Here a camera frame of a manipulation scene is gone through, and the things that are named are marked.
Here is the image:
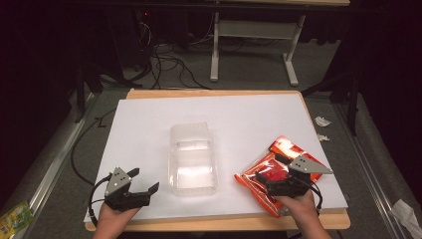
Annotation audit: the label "black metal stand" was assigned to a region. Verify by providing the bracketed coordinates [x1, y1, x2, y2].
[73, 61, 105, 124]
[301, 71, 363, 137]

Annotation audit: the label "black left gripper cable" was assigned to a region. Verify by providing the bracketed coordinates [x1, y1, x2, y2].
[87, 172, 113, 227]

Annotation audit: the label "green printed packet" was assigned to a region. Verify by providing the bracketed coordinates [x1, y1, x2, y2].
[0, 200, 35, 239]

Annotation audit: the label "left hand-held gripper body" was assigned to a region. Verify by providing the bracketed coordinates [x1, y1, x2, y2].
[104, 166, 152, 212]

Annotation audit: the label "white metal desk frame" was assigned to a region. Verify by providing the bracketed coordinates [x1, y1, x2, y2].
[209, 12, 307, 88]

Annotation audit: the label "black floor cables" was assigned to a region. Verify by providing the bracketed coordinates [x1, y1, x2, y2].
[137, 19, 213, 91]

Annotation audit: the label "person's left hand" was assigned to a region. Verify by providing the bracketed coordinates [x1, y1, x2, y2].
[98, 202, 141, 231]

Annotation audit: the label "wooden table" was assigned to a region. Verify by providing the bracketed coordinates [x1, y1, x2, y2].
[85, 88, 351, 233]

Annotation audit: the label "clear plastic container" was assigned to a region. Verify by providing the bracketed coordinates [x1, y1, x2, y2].
[167, 121, 219, 197]

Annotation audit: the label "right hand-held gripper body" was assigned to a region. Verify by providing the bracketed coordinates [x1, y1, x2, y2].
[266, 154, 334, 199]

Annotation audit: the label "long black floor cable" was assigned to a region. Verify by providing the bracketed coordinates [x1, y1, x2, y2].
[70, 107, 117, 186]

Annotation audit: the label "orange red snack packet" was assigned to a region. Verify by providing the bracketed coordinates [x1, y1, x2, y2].
[268, 134, 328, 183]
[234, 151, 292, 219]

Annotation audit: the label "person's right hand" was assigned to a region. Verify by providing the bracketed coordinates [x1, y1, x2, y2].
[274, 190, 320, 224]

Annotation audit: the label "white crumpled cloth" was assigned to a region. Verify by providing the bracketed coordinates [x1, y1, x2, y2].
[390, 198, 422, 239]

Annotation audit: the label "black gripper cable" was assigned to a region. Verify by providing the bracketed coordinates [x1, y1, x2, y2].
[298, 178, 324, 214]
[87, 172, 113, 227]

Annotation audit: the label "grey metal floor rail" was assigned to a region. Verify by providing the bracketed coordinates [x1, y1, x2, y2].
[11, 92, 98, 239]
[333, 102, 411, 239]

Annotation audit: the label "dark computer tower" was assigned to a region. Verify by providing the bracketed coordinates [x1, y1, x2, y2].
[107, 9, 152, 73]

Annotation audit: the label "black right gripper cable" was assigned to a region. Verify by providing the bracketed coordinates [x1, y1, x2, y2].
[298, 178, 324, 214]

